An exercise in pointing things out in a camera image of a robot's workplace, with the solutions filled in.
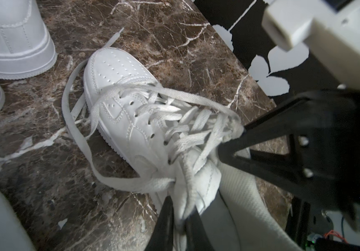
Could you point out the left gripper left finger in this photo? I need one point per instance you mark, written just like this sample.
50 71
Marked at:
163 233

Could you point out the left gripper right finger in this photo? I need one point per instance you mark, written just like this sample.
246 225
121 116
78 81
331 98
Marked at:
197 239

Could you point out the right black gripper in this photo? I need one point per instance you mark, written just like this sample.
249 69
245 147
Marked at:
323 166

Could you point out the white sneaker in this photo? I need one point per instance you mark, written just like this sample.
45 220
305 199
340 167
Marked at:
26 47
169 137

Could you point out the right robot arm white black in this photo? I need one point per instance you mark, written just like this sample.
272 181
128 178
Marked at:
310 226

